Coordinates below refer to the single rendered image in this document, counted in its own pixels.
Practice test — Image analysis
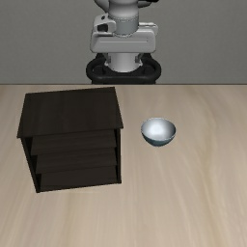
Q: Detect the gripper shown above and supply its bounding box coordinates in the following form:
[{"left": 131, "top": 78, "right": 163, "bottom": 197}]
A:
[{"left": 89, "top": 13, "right": 159, "bottom": 65}]

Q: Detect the white porcelain bowl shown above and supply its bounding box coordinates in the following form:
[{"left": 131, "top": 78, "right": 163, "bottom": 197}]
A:
[{"left": 140, "top": 117, "right": 178, "bottom": 148}]

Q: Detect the dark wooden slatted rack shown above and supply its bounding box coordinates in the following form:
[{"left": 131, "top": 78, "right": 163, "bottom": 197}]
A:
[{"left": 16, "top": 86, "right": 124, "bottom": 194}]

